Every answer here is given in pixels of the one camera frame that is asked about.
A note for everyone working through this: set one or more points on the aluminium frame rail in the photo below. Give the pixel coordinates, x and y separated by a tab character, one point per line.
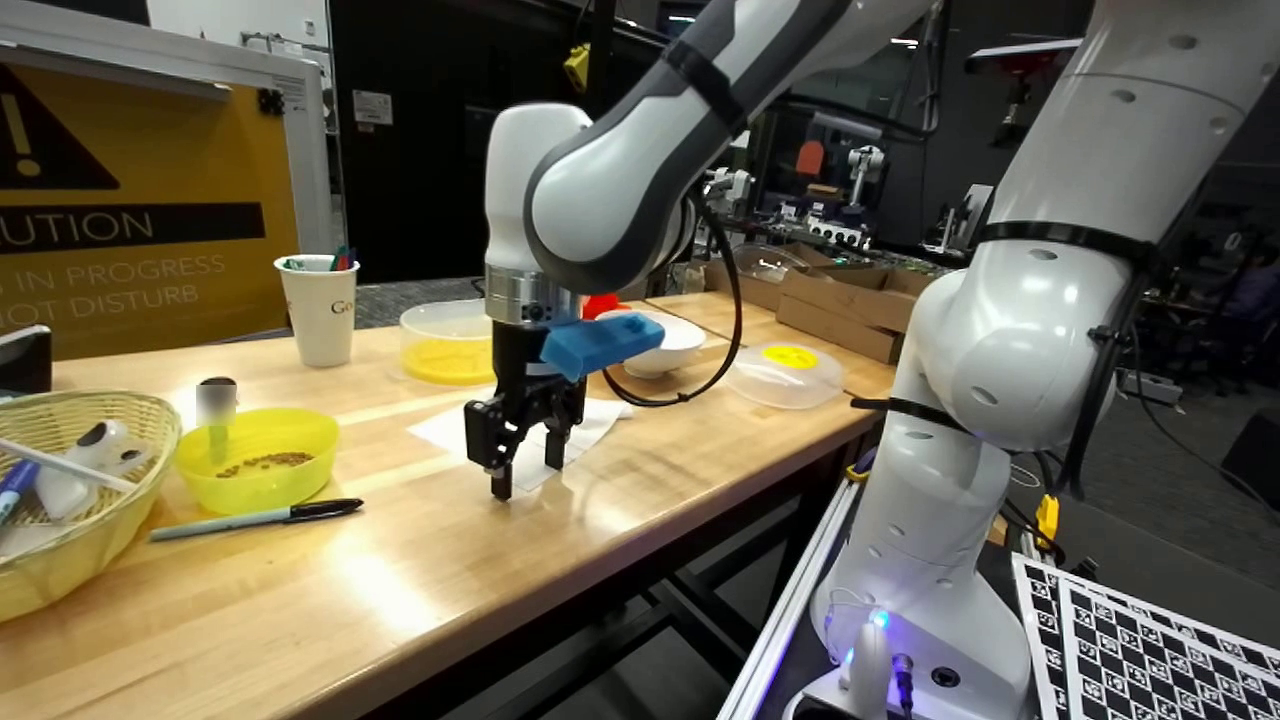
784	602

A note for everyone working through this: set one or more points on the red plastic bowl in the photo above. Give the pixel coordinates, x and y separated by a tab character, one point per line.
602	305

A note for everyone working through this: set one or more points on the black marker pen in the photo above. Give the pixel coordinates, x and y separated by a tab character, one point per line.
295	512

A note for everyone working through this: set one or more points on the black measuring spoon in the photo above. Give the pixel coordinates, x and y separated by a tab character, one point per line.
217	399

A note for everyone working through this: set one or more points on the clear lidded container yellow item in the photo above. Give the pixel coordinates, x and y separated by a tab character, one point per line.
784	378

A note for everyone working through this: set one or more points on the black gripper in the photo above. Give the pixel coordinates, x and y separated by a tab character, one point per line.
517	367

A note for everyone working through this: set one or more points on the black table frame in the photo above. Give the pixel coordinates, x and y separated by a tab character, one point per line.
695	620

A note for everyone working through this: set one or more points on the white bottle in basket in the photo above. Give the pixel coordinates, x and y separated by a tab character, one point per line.
102	446

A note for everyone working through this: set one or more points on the white paper cup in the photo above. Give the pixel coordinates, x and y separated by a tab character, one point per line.
322	314

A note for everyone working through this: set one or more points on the white bowl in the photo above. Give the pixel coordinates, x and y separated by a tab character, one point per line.
681	343

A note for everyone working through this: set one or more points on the clear tub with yellow liquid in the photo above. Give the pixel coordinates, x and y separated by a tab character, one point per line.
446	347

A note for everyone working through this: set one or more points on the blue marker in basket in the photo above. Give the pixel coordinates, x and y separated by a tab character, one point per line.
16	487

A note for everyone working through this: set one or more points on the white paper towel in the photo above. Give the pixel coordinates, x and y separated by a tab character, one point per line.
442	431

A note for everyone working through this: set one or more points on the yellow-green plastic bowl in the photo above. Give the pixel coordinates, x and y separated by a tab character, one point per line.
262	480

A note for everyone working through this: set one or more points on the long cardboard box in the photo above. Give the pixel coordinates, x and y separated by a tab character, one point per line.
843	314

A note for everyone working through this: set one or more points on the black white calibration board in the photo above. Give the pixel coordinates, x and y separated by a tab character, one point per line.
1146	652

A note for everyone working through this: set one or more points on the small black device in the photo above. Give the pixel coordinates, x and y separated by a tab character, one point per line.
25	360

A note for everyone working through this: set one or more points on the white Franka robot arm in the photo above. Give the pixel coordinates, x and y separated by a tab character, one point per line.
1042	347

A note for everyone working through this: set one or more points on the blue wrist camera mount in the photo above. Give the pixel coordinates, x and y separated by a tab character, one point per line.
602	347

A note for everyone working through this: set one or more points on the yellow caution sign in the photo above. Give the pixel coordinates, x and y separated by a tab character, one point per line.
145	286

